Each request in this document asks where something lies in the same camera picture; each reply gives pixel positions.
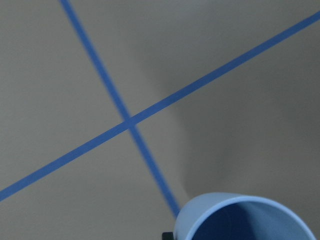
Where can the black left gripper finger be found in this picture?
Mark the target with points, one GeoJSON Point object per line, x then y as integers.
{"type": "Point", "coordinates": [167, 236]}

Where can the light blue plastic cup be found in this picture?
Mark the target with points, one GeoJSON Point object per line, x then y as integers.
{"type": "Point", "coordinates": [230, 216]}

